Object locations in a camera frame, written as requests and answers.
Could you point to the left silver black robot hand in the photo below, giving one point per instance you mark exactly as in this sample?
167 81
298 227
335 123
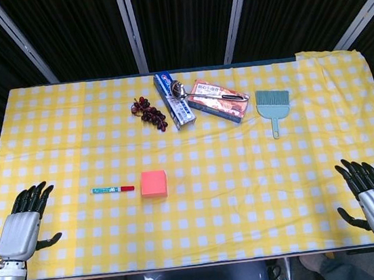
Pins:
19 235

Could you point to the green and red marker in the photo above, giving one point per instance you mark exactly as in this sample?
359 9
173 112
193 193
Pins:
111 189

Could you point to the orange-red cube block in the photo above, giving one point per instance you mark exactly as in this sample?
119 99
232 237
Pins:
154 185

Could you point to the teal hand brush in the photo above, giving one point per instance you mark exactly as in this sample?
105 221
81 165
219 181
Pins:
272 105

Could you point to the yellow white checked tablecloth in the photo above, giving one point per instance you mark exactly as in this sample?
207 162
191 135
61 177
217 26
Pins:
217 218

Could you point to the person's leg with shoe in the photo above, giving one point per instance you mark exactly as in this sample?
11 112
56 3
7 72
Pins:
343 269

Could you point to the dark red grape bunch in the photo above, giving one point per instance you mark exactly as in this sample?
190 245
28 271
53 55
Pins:
151 115

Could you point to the orange snack box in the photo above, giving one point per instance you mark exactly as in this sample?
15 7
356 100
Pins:
219 108

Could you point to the blue white toothpaste box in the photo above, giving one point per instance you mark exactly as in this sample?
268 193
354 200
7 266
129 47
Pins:
181 112

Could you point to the aluminium frame post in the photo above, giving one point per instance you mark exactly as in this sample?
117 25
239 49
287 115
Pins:
361 16
21 41
235 18
132 27

